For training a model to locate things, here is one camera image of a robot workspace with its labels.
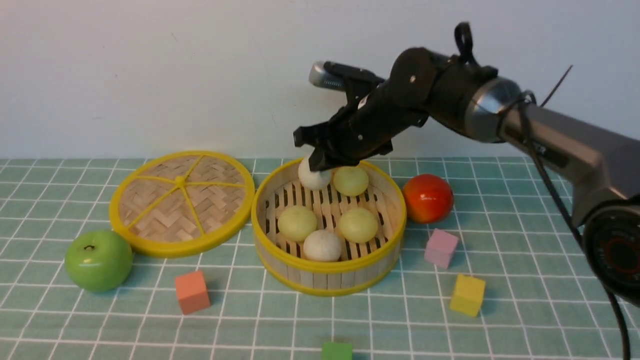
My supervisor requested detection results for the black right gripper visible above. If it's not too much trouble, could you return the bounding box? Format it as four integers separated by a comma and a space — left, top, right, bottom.
293, 80, 431, 173

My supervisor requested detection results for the yellow bun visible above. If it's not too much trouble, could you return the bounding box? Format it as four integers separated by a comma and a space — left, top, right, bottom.
333, 166, 370, 197
277, 205, 318, 243
337, 207, 378, 244

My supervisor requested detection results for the white bun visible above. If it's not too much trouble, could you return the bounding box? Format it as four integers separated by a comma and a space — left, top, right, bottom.
302, 229, 342, 262
297, 155, 333, 191

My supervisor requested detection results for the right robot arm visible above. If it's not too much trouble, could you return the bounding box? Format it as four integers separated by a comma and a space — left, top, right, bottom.
293, 22, 640, 306

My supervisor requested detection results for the bamboo steamer tray yellow rim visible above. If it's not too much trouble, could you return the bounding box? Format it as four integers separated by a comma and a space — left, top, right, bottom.
251, 159, 407, 297

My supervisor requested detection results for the bamboo steamer lid yellow rim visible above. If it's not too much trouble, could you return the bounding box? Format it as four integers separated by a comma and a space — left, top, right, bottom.
109, 150, 256, 258

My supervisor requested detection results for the red orange tomato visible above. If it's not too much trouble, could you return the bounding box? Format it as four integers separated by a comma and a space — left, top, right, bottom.
402, 173, 454, 224

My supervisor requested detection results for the pink cube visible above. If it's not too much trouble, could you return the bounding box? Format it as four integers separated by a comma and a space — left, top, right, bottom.
423, 228, 460, 269

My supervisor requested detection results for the green checkered tablecloth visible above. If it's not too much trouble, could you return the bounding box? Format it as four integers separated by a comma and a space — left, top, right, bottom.
0, 157, 622, 360

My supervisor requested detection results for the yellow cube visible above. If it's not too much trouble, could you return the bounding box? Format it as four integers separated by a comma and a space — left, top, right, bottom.
449, 273, 486, 318

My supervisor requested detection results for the green cube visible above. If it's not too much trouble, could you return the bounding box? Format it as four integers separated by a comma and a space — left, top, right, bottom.
321, 341, 354, 360

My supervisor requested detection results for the orange cube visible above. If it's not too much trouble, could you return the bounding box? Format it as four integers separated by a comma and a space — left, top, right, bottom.
174, 269, 211, 315

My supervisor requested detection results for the green apple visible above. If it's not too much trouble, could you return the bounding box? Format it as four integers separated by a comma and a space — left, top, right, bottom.
64, 229, 134, 293

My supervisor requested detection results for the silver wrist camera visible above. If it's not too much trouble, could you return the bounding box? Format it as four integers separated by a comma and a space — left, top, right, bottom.
308, 60, 385, 92

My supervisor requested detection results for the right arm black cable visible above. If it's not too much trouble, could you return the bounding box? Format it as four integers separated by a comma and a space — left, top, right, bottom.
517, 64, 632, 360

